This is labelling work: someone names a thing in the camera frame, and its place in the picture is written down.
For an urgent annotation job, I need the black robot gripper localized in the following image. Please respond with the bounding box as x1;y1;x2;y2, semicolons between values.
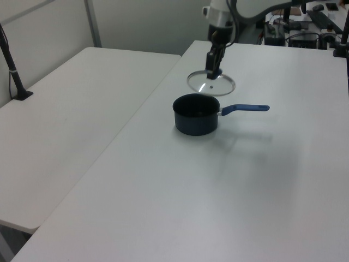
205;23;236;80

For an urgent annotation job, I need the glass lid with blue knob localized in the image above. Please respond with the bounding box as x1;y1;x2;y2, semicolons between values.
186;69;236;97

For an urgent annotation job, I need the black electronics box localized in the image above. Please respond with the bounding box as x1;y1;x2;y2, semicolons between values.
263;22;286;46

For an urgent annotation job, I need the black monitor stand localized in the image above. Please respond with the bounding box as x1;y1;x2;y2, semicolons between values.
274;0;302;31

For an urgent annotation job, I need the black computer keyboard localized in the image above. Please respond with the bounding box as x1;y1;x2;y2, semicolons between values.
306;9;343;33

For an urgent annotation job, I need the black pole with table clamp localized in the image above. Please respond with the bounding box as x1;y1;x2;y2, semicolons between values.
332;0;349;58

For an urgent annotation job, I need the white side table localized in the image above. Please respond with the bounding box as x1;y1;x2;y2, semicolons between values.
0;46;183;230

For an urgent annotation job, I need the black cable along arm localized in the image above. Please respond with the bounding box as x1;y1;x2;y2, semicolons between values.
225;0;242;47

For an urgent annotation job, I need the dark saucepan with blue handle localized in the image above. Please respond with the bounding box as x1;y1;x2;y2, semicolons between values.
172;93;270;137

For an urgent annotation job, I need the black control unit with cables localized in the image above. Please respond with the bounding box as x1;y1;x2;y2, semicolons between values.
288;32;320;49

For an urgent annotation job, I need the black camera pole with base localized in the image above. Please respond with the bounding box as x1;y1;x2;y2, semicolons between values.
0;22;34;102

